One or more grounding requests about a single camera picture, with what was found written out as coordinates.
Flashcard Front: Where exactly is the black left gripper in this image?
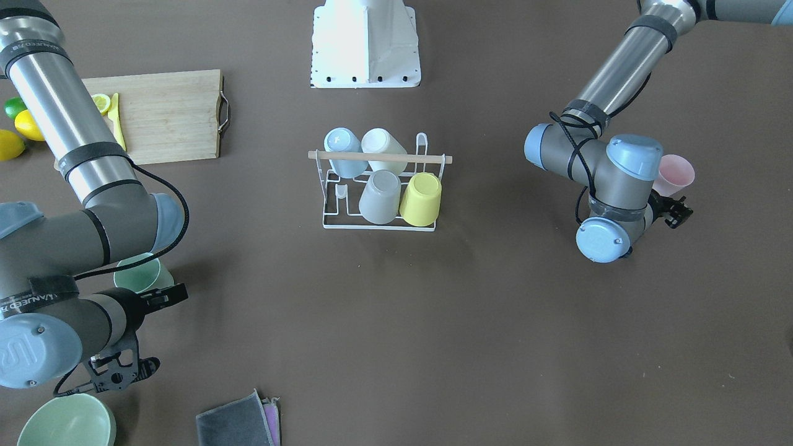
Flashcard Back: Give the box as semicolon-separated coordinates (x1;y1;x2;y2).
648;192;693;229

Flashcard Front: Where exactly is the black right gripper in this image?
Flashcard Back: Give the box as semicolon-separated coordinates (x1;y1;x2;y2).
83;283;189;393

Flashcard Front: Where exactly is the pink plastic cup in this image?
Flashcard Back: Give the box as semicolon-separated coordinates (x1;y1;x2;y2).
652;154;696;196

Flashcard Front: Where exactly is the green plastic cup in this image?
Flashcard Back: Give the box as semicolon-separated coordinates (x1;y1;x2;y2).
113;252;175;293

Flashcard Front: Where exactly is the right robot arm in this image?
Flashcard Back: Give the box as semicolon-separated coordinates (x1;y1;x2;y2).
2;1;189;392

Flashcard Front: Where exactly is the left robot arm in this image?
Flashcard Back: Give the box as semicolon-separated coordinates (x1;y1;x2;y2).
522;1;791;265

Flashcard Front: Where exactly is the yellow plastic cup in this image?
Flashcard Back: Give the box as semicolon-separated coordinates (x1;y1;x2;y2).
400;172;442;227

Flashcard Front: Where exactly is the grey plastic cup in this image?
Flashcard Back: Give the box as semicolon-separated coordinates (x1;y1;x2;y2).
359;170;401;225

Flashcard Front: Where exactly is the light blue plastic cup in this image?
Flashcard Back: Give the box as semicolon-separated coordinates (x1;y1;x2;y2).
323;128;368;180

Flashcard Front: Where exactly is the white plastic cup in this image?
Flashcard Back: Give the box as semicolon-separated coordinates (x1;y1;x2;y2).
361;129;407;176

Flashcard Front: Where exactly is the green ceramic bowl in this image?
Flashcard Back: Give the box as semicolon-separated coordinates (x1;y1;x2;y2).
17;393;116;445

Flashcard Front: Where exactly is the grey folded cloth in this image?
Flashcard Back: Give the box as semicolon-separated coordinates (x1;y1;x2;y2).
196;391;275;445

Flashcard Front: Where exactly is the pink folded cloth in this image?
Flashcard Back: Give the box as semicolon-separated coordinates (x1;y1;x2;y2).
261;397;281;446

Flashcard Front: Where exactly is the yellow plastic knife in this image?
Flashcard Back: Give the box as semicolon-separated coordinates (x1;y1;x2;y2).
107;92;126;151

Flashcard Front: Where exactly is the whole yellow lemon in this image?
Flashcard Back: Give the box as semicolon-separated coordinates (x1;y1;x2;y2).
14;110;47;142
0;129;26;162

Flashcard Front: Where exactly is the lemon slice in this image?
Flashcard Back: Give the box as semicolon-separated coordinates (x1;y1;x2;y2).
91;94;113;116

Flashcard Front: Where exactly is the green lime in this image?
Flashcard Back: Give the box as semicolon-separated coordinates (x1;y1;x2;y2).
3;97;28;121

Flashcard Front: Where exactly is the white wire cup holder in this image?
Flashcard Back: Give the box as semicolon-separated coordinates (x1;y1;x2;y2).
308;128;454;232

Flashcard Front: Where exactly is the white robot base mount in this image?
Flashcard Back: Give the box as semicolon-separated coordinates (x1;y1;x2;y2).
310;1;422;89

